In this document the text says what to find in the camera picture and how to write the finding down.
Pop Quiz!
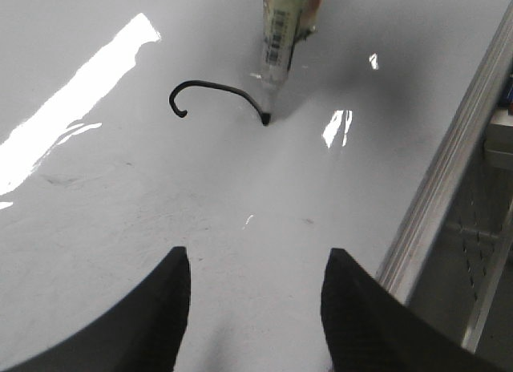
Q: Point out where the red magnet taped on marker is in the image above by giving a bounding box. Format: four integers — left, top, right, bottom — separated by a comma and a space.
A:
300, 0, 321, 32

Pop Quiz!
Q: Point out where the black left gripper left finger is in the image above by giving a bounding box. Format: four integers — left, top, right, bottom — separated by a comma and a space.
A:
11, 247, 191, 371

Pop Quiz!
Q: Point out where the white black whiteboard marker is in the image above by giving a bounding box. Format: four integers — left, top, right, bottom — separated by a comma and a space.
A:
261, 0, 317, 125

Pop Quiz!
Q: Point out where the white whiteboard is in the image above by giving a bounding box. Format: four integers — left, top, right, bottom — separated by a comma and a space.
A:
1, 0, 511, 371

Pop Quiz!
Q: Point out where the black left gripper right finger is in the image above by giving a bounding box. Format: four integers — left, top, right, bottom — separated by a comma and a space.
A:
321, 249, 502, 371

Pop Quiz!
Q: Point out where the grey metal shelf unit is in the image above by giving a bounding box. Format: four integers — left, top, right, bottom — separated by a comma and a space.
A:
407, 73, 512, 371

